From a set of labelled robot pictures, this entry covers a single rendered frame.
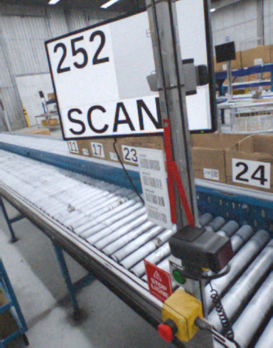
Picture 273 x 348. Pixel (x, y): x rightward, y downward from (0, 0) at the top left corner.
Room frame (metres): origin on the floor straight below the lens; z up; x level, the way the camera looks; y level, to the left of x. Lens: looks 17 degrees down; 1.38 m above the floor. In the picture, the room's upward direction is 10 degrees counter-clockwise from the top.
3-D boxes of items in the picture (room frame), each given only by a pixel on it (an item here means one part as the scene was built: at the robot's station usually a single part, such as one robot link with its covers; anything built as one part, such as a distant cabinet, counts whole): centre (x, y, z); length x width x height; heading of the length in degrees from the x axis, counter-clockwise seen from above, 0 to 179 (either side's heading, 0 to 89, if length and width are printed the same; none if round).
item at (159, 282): (0.54, -0.02, 0.85); 0.16 x 0.01 x 0.13; 39
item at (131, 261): (0.96, -0.06, 0.72); 0.52 x 0.05 x 0.05; 129
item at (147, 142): (1.61, -0.12, 0.96); 0.39 x 0.29 x 0.17; 39
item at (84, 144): (2.22, 0.37, 0.96); 0.39 x 0.29 x 0.17; 40
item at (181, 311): (0.44, -0.06, 0.84); 0.15 x 0.09 x 0.07; 39
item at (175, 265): (0.48, -0.06, 0.95); 0.07 x 0.03 x 0.07; 39
